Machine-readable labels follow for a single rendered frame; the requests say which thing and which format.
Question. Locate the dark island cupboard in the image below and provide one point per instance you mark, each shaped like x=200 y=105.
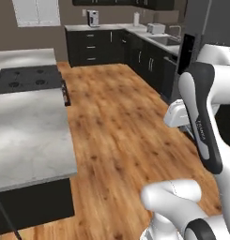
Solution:
x=35 y=203

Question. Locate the grey tap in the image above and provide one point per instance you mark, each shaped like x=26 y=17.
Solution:
x=176 y=31

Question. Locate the grey sink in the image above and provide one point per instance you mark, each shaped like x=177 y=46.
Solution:
x=165 y=40

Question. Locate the grey fridge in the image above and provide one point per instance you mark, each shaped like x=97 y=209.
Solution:
x=213 y=22

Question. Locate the dark wall cupboard run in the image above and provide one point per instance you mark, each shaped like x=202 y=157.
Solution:
x=119 y=2

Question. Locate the dark base cupboard run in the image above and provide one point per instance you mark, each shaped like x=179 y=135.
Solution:
x=97 y=47

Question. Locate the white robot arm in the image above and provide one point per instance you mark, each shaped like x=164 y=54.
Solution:
x=219 y=87

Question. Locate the white toaster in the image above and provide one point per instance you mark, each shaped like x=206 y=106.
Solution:
x=156 y=28

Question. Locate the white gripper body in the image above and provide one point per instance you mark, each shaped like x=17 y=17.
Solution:
x=177 y=114

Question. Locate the black open cupboard door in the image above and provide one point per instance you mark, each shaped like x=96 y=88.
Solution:
x=186 y=53

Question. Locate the white wall socket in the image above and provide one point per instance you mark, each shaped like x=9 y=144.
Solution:
x=84 y=12

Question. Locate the white paper towel roll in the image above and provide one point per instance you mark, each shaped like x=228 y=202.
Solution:
x=136 y=19

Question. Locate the white coffee machine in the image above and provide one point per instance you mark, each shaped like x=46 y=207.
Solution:
x=93 y=18

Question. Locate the black oven front with knobs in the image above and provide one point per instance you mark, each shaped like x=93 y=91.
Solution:
x=66 y=93

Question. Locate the black stool leg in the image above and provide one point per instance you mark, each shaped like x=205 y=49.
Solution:
x=7 y=218

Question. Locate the black hob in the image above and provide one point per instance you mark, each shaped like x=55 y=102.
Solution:
x=27 y=78

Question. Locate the white window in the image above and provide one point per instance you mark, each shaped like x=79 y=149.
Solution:
x=36 y=12

